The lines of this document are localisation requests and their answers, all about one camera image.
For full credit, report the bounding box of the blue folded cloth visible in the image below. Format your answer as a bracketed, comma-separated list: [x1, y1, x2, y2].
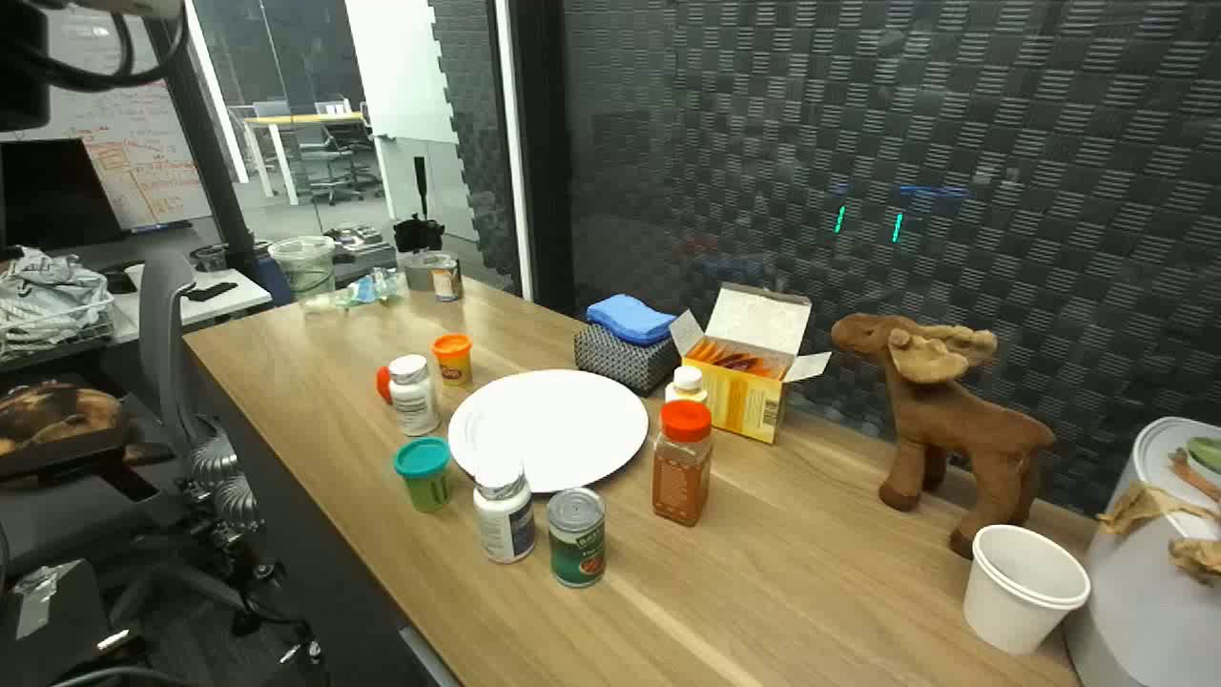
[583, 290, 678, 349]

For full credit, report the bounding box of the white paper plate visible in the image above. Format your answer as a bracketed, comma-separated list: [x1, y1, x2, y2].
[447, 365, 652, 496]

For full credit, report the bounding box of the large white bucket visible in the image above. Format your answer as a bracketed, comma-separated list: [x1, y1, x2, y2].
[1064, 412, 1221, 687]

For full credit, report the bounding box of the gray foam block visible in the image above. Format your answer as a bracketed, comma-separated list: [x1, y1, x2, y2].
[573, 319, 685, 397]

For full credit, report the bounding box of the small black device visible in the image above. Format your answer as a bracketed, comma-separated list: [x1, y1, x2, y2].
[393, 212, 449, 257]

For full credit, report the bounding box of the green tin can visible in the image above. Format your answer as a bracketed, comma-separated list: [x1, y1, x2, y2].
[546, 483, 610, 592]

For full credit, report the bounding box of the orange lid dough tub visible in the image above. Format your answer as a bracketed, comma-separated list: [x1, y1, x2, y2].
[430, 333, 479, 385]

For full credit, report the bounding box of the teal lid dough tub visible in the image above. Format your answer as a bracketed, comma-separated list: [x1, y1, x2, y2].
[390, 436, 460, 515]

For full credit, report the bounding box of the brown moose plush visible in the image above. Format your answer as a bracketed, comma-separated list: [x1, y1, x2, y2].
[828, 308, 1062, 562]

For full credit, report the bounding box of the white window frame post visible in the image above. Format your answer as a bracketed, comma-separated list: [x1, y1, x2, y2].
[494, 0, 535, 302]

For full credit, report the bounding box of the clear plastic bag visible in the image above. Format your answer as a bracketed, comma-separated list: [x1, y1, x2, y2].
[302, 263, 412, 318]

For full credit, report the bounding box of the pile of gray clothes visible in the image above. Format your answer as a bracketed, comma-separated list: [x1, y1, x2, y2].
[0, 246, 120, 360]

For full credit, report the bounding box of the orange spice bottle red lid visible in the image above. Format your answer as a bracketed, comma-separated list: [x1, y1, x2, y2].
[650, 397, 719, 531]

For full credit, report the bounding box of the open yellow cardboard box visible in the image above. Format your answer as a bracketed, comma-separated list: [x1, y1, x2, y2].
[669, 284, 835, 445]

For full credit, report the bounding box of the translucent plastic container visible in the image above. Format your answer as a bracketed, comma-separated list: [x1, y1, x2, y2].
[267, 234, 339, 296]

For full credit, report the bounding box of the black metal stand pole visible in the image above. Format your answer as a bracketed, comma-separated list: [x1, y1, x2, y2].
[150, 17, 265, 280]

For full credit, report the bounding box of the brown patterned cushion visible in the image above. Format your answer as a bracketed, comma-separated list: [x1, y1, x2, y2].
[0, 377, 130, 461]

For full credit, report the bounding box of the white paper cup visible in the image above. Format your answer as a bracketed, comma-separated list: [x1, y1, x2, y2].
[962, 523, 1097, 662]

